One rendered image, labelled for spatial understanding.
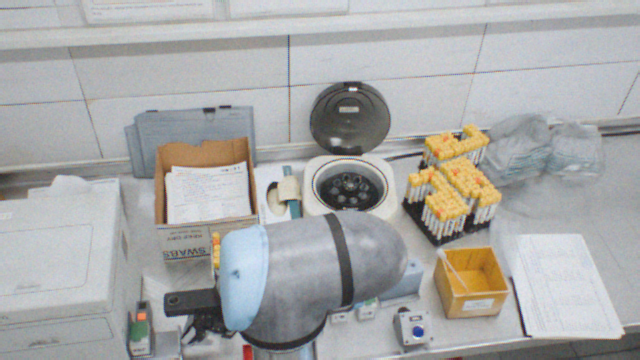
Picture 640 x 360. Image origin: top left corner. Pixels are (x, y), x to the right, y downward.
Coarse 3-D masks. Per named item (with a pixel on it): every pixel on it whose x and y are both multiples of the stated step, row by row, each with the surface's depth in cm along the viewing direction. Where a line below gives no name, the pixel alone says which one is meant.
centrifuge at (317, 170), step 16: (320, 160) 163; (336, 160) 162; (352, 160) 163; (368, 160) 164; (384, 160) 164; (304, 176) 159; (320, 176) 161; (368, 176) 164; (384, 176) 159; (304, 192) 155; (384, 192) 156; (304, 208) 152; (320, 208) 151; (384, 208) 152
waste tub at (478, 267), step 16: (448, 256) 147; (464, 256) 148; (480, 256) 149; (496, 256) 144; (448, 272) 152; (464, 272) 152; (480, 272) 152; (496, 272) 144; (448, 288) 140; (464, 288) 149; (480, 288) 149; (496, 288) 145; (448, 304) 141; (464, 304) 139; (480, 304) 140; (496, 304) 141
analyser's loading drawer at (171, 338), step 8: (152, 328) 131; (152, 336) 129; (160, 336) 133; (168, 336) 133; (176, 336) 133; (152, 344) 128; (160, 344) 131; (168, 344) 131; (176, 344) 132; (152, 352) 127; (160, 352) 130; (168, 352) 130; (176, 352) 130
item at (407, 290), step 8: (408, 264) 142; (416, 264) 142; (408, 272) 140; (416, 272) 140; (400, 280) 141; (408, 280) 142; (416, 280) 143; (392, 288) 142; (400, 288) 143; (408, 288) 144; (416, 288) 145; (384, 296) 144; (392, 296) 145; (400, 296) 146; (408, 296) 146; (416, 296) 146; (384, 304) 144; (392, 304) 145
